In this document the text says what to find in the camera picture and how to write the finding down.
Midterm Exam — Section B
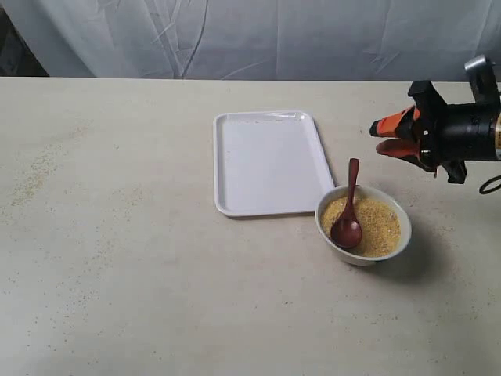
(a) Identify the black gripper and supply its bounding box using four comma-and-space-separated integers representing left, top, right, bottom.
369, 80, 500, 183

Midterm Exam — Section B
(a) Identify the dark red wooden spoon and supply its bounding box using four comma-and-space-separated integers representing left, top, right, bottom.
330, 158, 362, 249

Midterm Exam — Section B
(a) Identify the tan granular powder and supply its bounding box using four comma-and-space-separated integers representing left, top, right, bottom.
320, 195, 401, 258

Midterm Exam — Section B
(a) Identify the white ceramic bowl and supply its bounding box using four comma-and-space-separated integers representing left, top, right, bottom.
315, 186, 412, 266

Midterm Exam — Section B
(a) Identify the white plastic tray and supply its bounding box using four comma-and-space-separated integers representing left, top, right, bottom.
213, 110, 335, 218

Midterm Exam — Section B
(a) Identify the white fabric backdrop curtain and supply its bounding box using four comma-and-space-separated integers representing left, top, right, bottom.
1, 1, 500, 81

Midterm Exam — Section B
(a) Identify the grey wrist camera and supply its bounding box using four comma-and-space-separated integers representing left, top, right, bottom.
464, 55, 500, 107

